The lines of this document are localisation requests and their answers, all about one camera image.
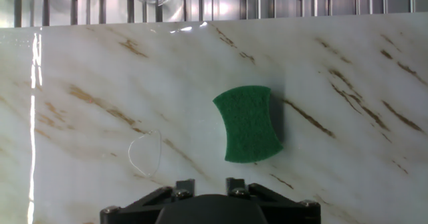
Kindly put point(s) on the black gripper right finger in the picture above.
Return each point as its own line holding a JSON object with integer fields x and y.
{"x": 239, "y": 187}

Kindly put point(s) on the green scouring sponge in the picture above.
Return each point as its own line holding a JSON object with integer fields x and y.
{"x": 249, "y": 123}

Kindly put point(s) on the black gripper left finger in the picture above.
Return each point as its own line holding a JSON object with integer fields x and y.
{"x": 182, "y": 189}

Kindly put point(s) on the marble pattern board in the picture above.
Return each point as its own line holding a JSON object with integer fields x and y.
{"x": 100, "y": 67}

